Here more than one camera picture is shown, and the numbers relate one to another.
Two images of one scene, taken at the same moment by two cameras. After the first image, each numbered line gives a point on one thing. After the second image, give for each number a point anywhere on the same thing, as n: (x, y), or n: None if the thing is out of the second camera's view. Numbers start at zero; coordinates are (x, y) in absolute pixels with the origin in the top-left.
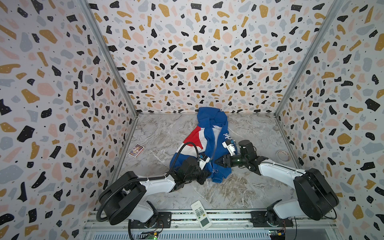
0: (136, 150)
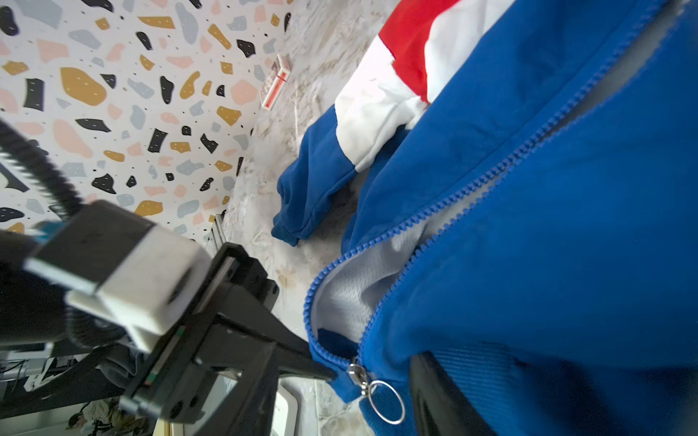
0: (274, 82)
